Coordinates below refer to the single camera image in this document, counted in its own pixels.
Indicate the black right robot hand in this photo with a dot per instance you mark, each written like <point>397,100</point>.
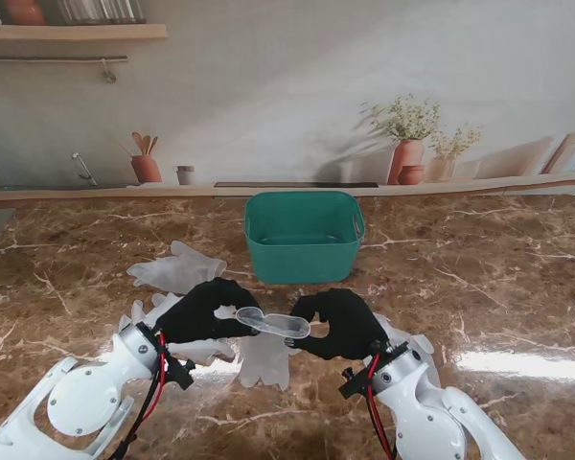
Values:
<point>350,326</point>

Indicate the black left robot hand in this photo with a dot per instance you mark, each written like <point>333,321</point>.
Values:
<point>191,316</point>

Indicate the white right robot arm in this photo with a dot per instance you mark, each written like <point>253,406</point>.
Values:
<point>421,412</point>

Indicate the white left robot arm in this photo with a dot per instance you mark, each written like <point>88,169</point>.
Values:
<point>86,397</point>

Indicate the teal plastic basket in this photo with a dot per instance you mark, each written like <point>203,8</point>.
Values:
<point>302,263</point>

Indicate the grey mug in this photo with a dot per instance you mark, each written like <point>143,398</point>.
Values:
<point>186,175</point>

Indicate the terracotta utensil pot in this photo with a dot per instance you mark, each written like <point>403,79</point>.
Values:
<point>146,168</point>

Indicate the wooden spoon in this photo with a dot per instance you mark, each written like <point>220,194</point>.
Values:
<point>153,144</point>
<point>137,141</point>

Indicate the wooden spatula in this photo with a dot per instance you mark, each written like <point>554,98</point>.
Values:
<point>146,144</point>

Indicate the chrome faucet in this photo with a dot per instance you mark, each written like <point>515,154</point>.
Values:
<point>84,170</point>

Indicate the small dried flower bouquet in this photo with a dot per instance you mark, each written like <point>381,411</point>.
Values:
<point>457,141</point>

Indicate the metal hook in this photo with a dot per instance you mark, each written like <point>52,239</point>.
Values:
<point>108,72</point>

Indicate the pale wooden cutting board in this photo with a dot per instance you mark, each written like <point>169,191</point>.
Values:
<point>563,153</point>

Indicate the row of glass jars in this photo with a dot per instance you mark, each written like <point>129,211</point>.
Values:
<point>100,10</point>

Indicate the terracotta jar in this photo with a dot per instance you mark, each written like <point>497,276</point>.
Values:
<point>25,12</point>

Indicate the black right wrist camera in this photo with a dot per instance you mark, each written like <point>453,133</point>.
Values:
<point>357,383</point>

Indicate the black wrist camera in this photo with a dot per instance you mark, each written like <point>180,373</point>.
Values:
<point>179,374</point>
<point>357,383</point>

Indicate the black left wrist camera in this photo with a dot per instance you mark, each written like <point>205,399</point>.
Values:
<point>179,374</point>

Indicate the metal wall rail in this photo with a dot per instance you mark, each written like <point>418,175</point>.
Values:
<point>52,58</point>

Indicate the wooden wall shelf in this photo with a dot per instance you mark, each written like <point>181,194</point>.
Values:
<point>76,31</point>

